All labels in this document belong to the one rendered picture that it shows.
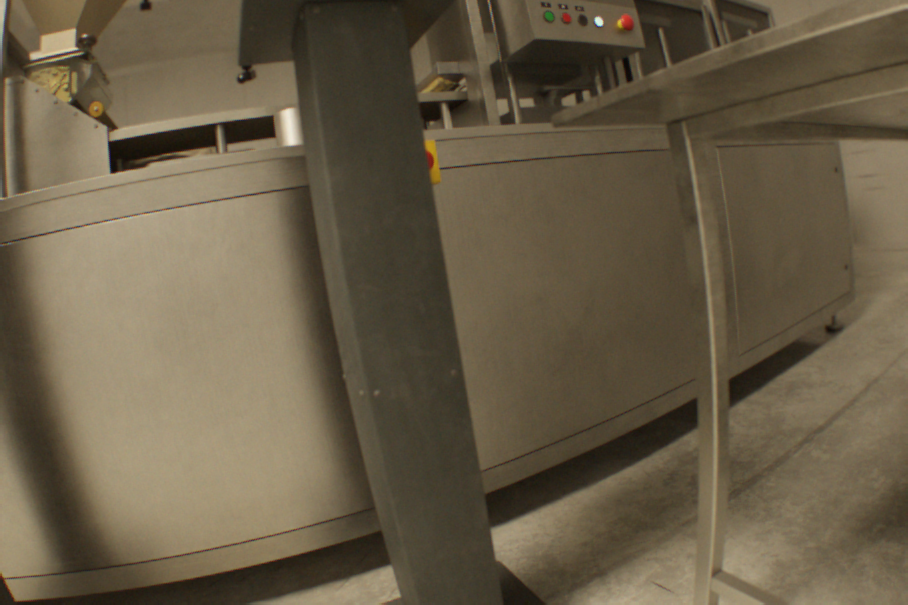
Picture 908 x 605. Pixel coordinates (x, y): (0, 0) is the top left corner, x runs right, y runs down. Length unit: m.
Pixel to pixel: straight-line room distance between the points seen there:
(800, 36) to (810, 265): 1.62
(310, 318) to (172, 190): 0.31
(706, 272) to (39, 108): 1.22
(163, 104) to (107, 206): 4.34
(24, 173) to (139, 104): 4.06
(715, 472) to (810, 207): 1.42
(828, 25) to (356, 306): 0.48
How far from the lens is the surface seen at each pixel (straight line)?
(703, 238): 0.51
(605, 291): 1.11
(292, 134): 0.97
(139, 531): 0.98
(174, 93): 5.21
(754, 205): 1.57
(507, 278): 0.97
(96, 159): 1.16
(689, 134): 0.51
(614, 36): 1.28
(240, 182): 0.85
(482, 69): 1.21
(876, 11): 0.28
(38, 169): 1.20
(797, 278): 1.79
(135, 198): 0.86
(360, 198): 0.55
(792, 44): 0.30
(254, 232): 0.84
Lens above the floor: 0.62
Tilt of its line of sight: 4 degrees down
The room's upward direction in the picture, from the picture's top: 9 degrees counter-clockwise
